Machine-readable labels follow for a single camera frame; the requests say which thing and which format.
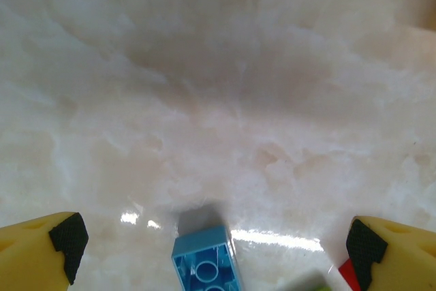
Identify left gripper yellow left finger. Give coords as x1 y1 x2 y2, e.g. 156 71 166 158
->
0 211 90 291

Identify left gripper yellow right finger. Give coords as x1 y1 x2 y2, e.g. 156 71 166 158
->
345 215 436 291

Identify red lego brick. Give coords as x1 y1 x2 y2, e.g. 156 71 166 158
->
338 258 362 291

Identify light blue lego brick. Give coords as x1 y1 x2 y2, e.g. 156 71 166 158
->
170 224 245 291

